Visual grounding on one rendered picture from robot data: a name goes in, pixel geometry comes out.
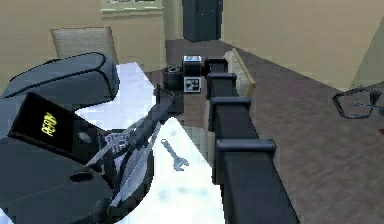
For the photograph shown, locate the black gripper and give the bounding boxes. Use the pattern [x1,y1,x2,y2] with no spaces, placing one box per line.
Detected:
[84,65,186,167]

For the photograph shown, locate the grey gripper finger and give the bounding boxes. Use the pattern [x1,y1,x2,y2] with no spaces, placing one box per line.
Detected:
[108,121,164,208]

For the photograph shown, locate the grey metal wrench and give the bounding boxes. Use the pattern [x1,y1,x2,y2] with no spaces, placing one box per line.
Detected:
[160,138,190,172]

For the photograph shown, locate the white dining table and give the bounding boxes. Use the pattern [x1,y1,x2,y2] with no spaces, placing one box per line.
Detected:
[0,61,228,224]

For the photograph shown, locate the beige upholstered chair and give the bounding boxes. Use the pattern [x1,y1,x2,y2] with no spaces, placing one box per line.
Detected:
[50,26,120,65]

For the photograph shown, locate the beige chair with wooden edge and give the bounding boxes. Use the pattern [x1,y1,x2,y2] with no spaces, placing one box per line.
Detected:
[222,47,257,98]

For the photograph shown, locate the black fridge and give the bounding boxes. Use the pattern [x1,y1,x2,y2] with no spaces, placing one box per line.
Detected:
[181,0,224,43]

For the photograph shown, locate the black wire frame chair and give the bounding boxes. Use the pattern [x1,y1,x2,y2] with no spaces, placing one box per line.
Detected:
[331,85,384,120]

